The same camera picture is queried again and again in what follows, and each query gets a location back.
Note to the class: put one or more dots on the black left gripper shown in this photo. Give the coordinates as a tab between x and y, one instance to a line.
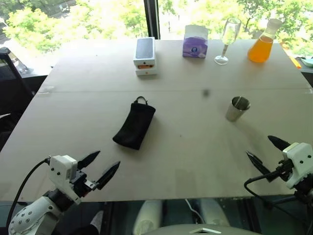
79	183

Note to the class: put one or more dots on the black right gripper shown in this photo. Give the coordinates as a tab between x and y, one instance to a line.
285	169

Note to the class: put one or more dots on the black fabric pouch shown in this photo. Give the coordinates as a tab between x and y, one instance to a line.
134	124

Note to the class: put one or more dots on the stainless steel cup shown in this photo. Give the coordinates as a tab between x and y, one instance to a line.
234	113

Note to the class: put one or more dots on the white rounded leg cover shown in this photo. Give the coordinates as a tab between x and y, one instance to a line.
148	218

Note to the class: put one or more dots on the teal plate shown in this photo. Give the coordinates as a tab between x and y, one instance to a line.
307	62

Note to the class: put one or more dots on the glass flask with orange juice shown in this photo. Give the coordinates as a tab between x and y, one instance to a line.
260	50

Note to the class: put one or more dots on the plain white flat box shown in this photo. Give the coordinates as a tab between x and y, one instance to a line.
146	73

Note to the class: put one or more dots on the grey robot torso top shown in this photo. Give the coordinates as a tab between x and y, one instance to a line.
195	230

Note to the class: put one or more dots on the orange flat box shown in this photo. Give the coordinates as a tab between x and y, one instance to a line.
146	66

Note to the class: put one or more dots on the black office chair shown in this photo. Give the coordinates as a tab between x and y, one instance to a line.
12	80

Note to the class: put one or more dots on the white phone box black print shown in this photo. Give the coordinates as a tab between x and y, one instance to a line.
144	49

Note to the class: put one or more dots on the clear champagne glass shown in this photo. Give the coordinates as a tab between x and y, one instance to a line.
230	31

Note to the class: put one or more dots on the purple tissue box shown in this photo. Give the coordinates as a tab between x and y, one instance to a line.
194	49

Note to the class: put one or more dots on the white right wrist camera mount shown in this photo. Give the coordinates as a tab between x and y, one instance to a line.
299	159

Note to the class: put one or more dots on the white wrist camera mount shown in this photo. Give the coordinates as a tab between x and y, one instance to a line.
61	169
299	159

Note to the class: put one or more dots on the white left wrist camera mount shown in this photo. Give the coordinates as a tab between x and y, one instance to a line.
61	169

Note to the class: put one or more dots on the black window frame post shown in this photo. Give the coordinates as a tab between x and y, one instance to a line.
152	19

